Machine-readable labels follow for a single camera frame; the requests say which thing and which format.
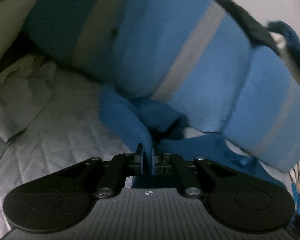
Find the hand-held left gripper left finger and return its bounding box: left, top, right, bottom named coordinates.
left=56, top=144, right=144, bottom=199

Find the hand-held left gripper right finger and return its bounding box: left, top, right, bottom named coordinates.
left=151, top=147, right=238, bottom=199

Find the blue shirt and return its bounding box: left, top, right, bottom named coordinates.
left=99, top=82, right=289, bottom=195

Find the grey quilted bedspread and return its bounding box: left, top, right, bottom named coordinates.
left=0, top=55, right=253, bottom=239

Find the blue striped pillow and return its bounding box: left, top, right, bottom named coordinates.
left=24, top=0, right=253, bottom=134
left=224, top=42, right=300, bottom=173

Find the grey lace-trimmed cloth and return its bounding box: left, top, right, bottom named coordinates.
left=0, top=54, right=58, bottom=145

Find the light blue cloth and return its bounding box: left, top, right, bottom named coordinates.
left=290, top=182, right=300, bottom=228

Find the folded dark blue cloth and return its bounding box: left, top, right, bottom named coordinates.
left=266, top=21, right=300, bottom=63

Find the cream and green comforter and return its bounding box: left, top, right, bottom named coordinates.
left=0, top=0, right=48, bottom=78

